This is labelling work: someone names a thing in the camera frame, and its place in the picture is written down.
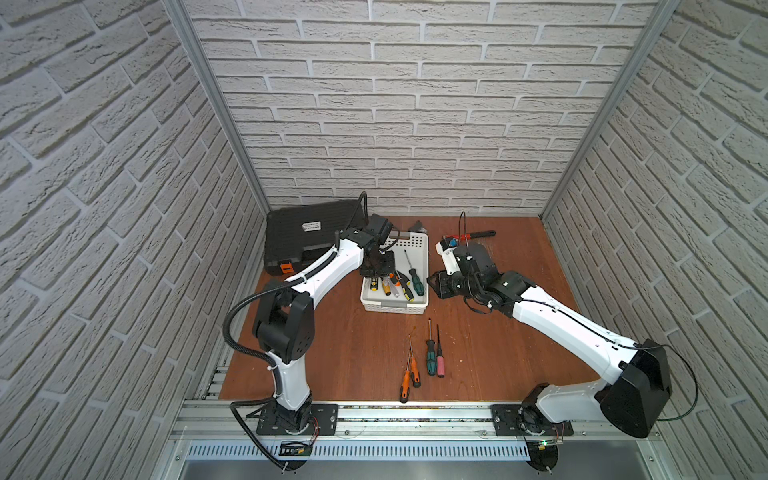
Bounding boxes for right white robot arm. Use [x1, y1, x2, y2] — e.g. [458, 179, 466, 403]
[428, 240, 674, 438]

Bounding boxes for long orange screwdriver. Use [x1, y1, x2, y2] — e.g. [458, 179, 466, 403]
[399, 352, 411, 404]

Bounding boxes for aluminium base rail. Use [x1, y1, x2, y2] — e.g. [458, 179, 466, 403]
[169, 398, 661, 445]

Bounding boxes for pink handle screwdriver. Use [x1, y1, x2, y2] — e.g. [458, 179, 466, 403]
[436, 328, 445, 378]

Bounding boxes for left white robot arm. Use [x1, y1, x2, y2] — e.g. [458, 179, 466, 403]
[222, 191, 396, 433]

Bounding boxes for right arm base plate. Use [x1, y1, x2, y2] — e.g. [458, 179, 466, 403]
[490, 404, 574, 437]

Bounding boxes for white perforated plastic bin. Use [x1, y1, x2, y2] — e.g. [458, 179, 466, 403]
[360, 232, 429, 315]

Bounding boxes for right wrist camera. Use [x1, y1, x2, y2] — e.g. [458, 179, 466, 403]
[436, 240, 460, 275]

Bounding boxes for large green black screwdriver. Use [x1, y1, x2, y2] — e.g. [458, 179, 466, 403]
[404, 251, 425, 296]

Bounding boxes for black yellow slim screwdriver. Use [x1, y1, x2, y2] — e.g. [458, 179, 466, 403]
[395, 271, 414, 302]

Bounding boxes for black plastic tool case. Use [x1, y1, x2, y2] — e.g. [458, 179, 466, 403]
[263, 199, 366, 276]

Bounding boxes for short orange screwdriver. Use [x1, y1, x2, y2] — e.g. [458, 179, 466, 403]
[408, 341, 421, 388]

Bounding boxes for small dark metal object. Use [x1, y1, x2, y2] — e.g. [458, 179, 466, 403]
[408, 221, 427, 234]

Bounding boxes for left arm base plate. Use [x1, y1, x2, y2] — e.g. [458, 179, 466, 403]
[256, 402, 339, 436]

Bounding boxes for yellow handle screwdriver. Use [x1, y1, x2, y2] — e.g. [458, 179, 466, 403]
[380, 277, 392, 296]

